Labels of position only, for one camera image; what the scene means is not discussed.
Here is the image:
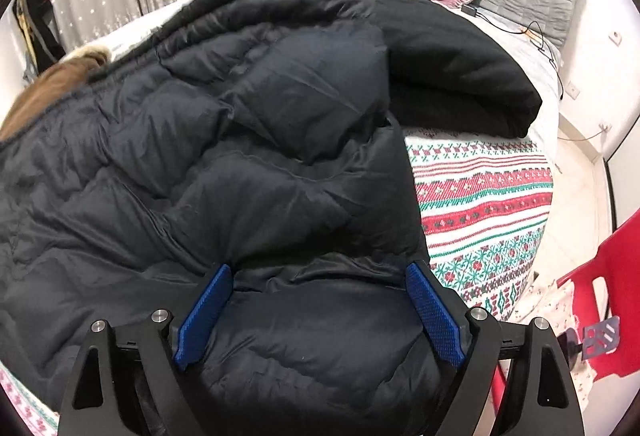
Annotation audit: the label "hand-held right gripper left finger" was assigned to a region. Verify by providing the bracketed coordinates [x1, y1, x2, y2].
[57, 263, 235, 436]

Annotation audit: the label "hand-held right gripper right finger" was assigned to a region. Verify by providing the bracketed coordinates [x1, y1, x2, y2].
[405, 261, 586, 436]

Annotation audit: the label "black puffer jacket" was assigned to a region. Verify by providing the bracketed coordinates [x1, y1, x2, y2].
[0, 0, 468, 436]

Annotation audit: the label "black quilted fleece jacket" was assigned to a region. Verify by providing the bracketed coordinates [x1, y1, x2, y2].
[369, 0, 544, 138]

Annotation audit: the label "brown fur-trimmed coat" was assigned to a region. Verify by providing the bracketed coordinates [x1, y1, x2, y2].
[0, 44, 112, 143]

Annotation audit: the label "hanging dark clothes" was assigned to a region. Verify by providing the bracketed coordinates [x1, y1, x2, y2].
[12, 0, 67, 68]

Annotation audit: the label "striped patterned blanket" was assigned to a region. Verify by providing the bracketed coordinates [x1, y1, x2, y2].
[0, 129, 557, 436]

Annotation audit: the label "white floral cloth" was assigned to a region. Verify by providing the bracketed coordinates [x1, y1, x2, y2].
[517, 273, 602, 398]

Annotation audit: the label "grey slotted plastic part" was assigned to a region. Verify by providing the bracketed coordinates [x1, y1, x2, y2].
[581, 315, 622, 360]

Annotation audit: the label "red plastic chair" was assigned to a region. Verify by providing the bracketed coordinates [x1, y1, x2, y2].
[492, 208, 640, 418]

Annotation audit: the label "thin black pole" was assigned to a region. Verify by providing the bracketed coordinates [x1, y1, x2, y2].
[604, 156, 622, 244]

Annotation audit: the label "white floor cable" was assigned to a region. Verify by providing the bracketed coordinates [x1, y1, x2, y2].
[557, 125, 609, 143]

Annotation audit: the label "black charging cable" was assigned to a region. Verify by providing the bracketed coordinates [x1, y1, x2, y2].
[474, 10, 567, 100]

